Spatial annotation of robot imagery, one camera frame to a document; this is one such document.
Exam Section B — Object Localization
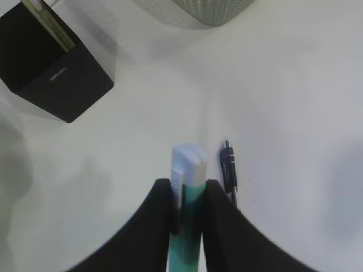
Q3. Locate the grey-green woven plastic basket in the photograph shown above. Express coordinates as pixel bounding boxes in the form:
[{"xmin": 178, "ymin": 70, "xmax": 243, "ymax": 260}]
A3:
[{"xmin": 134, "ymin": 0, "xmax": 256, "ymax": 31}]

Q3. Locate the yellow utility knife pen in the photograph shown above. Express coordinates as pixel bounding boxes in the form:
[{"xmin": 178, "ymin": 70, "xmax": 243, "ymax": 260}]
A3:
[{"xmin": 21, "ymin": 0, "xmax": 75, "ymax": 52}]

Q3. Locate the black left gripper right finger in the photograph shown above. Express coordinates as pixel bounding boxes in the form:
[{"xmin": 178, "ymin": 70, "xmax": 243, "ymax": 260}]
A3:
[{"xmin": 202, "ymin": 180, "xmax": 313, "ymax": 271}]

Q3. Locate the mint green pen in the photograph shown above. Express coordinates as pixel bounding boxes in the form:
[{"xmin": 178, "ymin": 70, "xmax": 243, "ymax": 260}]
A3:
[{"xmin": 168, "ymin": 144, "xmax": 206, "ymax": 271}]

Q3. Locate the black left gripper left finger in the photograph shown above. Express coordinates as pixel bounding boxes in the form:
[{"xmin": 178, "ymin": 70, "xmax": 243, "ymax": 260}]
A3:
[{"xmin": 69, "ymin": 178, "xmax": 175, "ymax": 272}]

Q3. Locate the black gel pen right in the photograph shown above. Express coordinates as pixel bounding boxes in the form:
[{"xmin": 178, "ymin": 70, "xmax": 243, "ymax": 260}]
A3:
[{"xmin": 219, "ymin": 140, "xmax": 238, "ymax": 208}]

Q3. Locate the black square pen holder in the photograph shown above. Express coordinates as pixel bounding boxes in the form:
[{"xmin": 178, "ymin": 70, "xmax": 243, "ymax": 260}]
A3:
[{"xmin": 1, "ymin": 3, "xmax": 114, "ymax": 123}]

